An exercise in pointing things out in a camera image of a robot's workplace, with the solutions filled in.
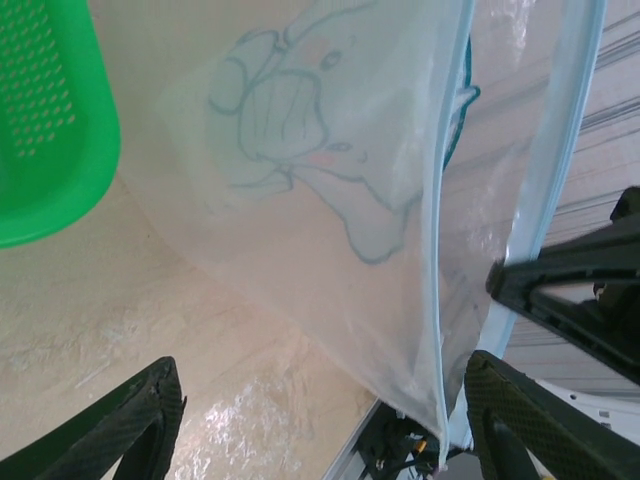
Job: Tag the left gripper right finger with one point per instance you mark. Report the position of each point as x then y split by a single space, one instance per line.
495 400

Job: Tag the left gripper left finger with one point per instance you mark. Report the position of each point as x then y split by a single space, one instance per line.
165 390

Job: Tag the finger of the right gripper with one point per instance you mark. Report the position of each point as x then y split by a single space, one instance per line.
550 265

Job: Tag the clear printed zip-top bag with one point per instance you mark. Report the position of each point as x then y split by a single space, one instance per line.
325 200

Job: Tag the green perforated plastic basket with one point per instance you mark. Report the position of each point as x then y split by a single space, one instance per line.
50 75

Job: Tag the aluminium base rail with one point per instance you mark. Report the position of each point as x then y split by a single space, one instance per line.
350 450

